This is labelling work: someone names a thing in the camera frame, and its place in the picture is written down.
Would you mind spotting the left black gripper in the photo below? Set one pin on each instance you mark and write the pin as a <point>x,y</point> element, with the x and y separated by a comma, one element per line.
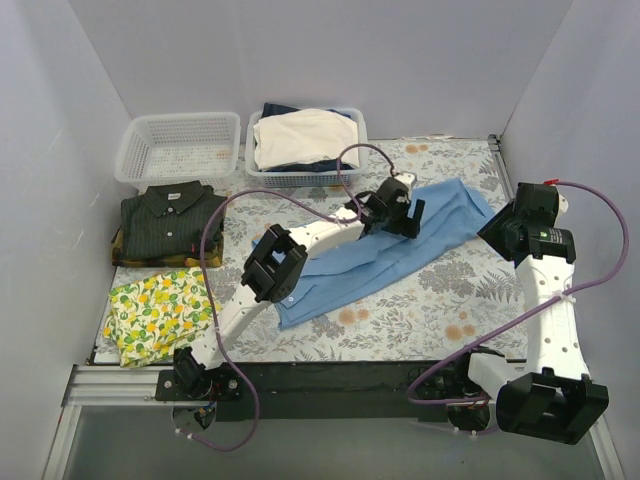
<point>405,220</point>

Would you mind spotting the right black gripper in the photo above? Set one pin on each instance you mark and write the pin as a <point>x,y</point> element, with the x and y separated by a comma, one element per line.
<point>496,230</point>

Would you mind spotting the light blue long sleeve shirt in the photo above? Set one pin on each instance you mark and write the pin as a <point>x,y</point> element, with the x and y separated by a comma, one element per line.
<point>453,215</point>

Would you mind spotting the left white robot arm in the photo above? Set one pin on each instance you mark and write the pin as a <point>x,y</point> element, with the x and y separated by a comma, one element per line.
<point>273,269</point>

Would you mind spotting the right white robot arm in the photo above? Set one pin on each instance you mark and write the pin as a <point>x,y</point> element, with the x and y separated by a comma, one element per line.
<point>553,397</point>

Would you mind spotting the floral table mat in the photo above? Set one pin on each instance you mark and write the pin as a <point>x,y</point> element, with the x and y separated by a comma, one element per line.
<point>466,293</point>

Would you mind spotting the right white plastic basket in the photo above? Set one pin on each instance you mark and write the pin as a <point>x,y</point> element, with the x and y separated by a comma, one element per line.
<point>303,178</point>

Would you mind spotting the white plastic basket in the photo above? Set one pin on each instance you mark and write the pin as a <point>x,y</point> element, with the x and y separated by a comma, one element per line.
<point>177,148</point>
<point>303,178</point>

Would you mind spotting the navy folded garment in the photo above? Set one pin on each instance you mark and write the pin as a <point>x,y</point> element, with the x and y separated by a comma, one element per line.
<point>310,165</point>

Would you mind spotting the cream folded garment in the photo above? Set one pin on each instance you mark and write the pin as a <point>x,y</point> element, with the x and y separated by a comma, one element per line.
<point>305,137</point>

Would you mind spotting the dark striped folded shirt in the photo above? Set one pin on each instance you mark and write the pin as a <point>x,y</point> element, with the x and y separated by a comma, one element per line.
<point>168,219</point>

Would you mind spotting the left white plastic basket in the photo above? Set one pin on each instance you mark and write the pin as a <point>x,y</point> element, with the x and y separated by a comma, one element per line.
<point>177,148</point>

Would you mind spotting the lemon print folded shirt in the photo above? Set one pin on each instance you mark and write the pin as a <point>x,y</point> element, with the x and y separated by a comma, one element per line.
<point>149,319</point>

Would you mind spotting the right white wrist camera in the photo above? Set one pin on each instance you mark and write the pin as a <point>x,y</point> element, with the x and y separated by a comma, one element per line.
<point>562,202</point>

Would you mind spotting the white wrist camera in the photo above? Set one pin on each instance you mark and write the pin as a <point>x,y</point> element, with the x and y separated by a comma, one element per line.
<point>408,179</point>
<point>562,202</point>

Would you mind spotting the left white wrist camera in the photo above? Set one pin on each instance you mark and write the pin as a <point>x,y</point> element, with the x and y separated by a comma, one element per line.
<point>408,179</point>

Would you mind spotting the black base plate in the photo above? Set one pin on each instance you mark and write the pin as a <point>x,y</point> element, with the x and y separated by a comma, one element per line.
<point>330,390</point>

